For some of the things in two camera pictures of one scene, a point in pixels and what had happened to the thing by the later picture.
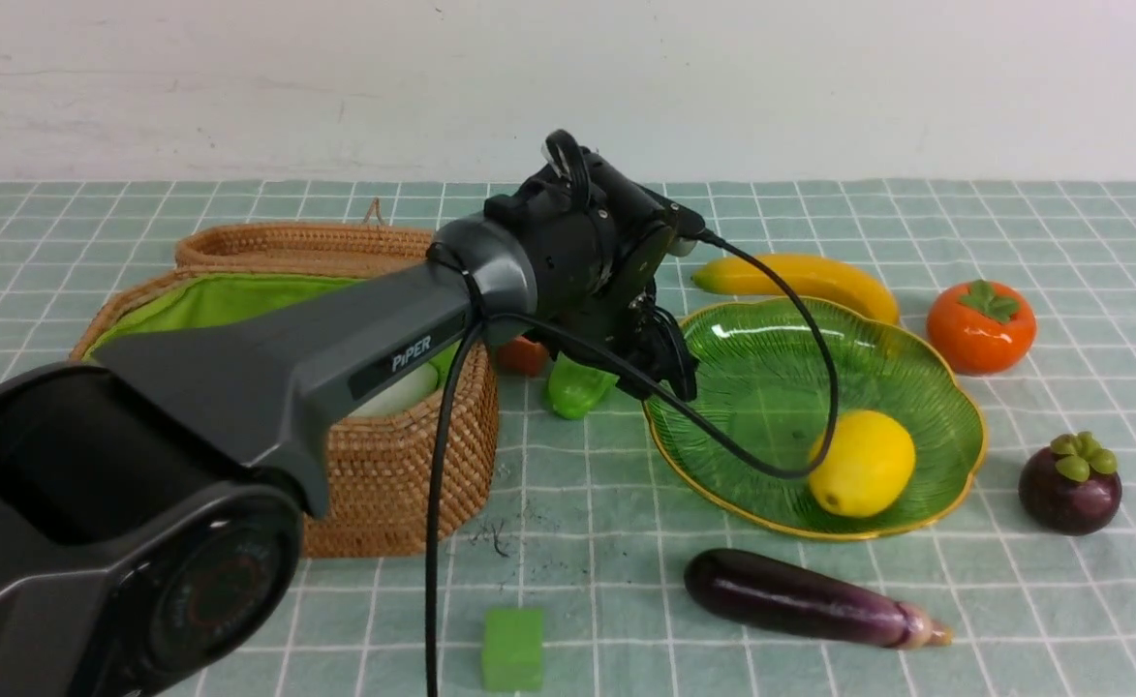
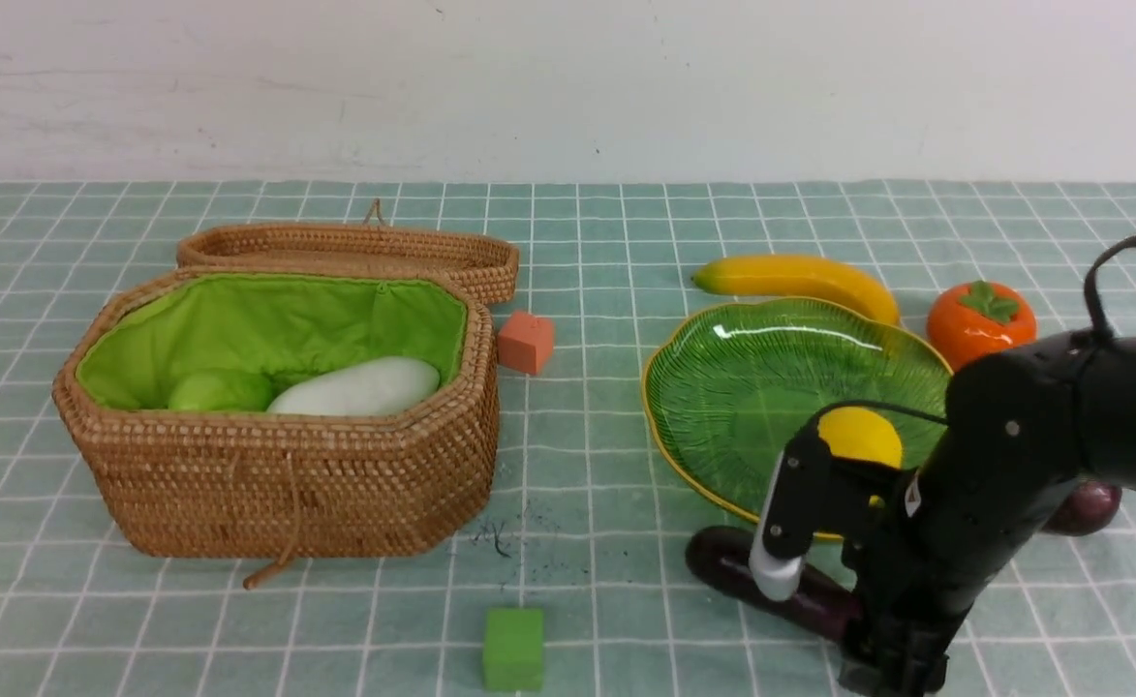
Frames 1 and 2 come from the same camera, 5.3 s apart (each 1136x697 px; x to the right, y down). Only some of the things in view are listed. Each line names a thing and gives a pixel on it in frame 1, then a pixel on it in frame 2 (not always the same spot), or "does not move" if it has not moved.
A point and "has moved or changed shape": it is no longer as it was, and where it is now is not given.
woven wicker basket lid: [307, 248] does not move
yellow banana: [804, 276] does not move
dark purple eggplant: [801, 598] has moved or changed shape
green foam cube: [512, 649] does not move
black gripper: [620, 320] -> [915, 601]
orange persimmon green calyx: [981, 327] does not move
